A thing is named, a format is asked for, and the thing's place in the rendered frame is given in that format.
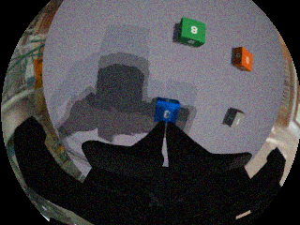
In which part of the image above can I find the blue block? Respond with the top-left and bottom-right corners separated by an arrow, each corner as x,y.
154,97 -> 180,124

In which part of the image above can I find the orange block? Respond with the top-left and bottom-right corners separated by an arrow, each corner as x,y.
233,46 -> 252,72

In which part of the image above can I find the green block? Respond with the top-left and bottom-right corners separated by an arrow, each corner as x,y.
177,16 -> 206,48

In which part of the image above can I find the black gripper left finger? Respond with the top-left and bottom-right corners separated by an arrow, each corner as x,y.
82,120 -> 165,196

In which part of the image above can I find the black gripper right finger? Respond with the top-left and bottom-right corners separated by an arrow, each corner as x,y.
166,121 -> 252,202

